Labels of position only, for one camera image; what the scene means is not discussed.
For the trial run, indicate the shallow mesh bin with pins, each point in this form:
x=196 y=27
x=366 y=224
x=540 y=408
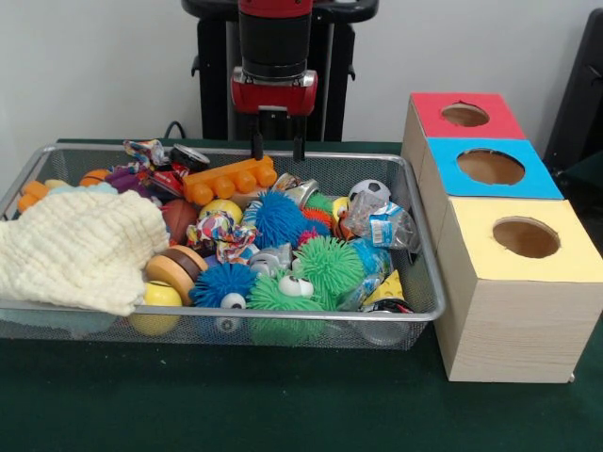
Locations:
x=424 y=282

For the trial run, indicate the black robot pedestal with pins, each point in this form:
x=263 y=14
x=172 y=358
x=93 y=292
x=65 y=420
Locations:
x=339 y=70

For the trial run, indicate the black upright panel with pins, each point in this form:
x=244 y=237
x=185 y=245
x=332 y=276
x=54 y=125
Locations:
x=579 y=94

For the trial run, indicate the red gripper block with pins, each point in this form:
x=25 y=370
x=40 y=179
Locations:
x=273 y=99

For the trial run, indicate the wooden box three holes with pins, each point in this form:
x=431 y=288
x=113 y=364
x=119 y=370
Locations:
x=518 y=329

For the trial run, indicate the wooden burger toy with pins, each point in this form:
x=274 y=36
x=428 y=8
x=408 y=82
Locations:
x=176 y=270

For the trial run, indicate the long orange toy brick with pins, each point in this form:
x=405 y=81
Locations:
x=221 y=183

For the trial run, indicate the crushed clear plastic bottle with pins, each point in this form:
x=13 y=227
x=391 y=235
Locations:
x=381 y=226

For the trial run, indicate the small soccer ball toy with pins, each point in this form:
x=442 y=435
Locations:
x=372 y=190

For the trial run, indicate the green cloth side table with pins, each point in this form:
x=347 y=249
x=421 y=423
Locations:
x=584 y=179

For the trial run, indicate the blue spiky ball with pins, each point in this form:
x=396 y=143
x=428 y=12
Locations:
x=221 y=285
x=278 y=219

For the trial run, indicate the green spiky ball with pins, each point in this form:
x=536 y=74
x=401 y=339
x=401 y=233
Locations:
x=330 y=263
x=278 y=299

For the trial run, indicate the cream waffle cloth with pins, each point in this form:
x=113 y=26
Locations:
x=80 y=249

